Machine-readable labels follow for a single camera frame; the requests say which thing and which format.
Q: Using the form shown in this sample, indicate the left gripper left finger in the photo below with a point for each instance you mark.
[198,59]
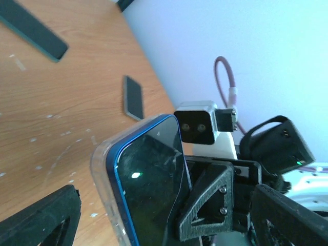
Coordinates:
[52,220]

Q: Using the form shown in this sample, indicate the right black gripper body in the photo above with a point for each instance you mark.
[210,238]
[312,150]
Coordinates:
[247,174]

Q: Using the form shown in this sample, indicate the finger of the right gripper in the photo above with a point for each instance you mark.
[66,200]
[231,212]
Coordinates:
[209,208]

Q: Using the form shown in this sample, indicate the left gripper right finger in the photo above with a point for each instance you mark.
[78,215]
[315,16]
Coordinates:
[278,220]

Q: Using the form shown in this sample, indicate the clear magsafe phone case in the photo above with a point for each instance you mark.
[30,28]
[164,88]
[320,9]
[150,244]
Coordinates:
[103,167]

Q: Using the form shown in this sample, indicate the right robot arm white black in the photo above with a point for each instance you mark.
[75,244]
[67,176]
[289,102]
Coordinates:
[287,167]

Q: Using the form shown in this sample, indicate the black smartphone right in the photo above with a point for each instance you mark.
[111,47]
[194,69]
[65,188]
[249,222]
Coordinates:
[133,99]

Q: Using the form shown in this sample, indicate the black smartphone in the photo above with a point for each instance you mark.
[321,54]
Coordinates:
[18,19]
[133,99]

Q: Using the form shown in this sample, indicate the black smartphone far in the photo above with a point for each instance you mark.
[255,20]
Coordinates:
[18,19]

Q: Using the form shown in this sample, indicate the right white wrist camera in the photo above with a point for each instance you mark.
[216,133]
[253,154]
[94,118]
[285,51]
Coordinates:
[200,122]

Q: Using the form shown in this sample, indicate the right black frame post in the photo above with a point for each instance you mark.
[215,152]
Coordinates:
[124,4]

